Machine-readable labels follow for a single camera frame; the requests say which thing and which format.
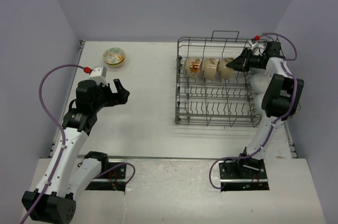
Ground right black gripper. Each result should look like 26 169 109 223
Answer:
227 48 265 72

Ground beige bowl brown pattern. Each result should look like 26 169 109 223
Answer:
217 58 233 79

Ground beige bowl white flower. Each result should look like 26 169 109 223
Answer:
202 58 218 80

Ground yellow patterned bowl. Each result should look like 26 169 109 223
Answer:
104 56 125 67

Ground white bowl green leaves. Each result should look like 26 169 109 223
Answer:
102 47 126 60

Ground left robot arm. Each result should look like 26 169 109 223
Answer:
22 79 130 223

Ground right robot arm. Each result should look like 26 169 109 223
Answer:
224 41 304 180

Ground white bowl far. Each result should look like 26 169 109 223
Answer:
250 46 268 74

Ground white bowl middle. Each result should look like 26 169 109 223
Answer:
250 73 271 94

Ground white bowl near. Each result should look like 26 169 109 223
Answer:
254 93 264 115

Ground beige bowl orange flower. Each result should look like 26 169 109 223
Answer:
184 57 202 79

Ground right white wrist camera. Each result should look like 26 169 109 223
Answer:
248 38 259 50

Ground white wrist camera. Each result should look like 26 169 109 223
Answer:
88 66 108 86
248 38 259 50

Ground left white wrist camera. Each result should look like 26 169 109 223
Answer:
88 66 108 86

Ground grey wire dish rack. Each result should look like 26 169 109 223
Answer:
175 30 302 127

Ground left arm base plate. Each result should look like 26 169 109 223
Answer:
86 165 126 192

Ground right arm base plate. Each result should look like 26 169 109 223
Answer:
219 158 269 191

